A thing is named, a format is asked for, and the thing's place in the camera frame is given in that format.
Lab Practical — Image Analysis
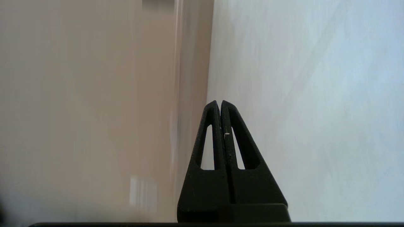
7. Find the brown cardboard shoe box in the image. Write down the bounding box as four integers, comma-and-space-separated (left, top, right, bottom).
0, 0, 215, 223

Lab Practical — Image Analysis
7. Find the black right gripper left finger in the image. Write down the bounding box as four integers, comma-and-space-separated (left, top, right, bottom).
177, 100, 232, 222

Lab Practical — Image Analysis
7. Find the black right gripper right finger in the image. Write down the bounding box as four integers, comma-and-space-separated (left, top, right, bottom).
220, 100, 288, 206

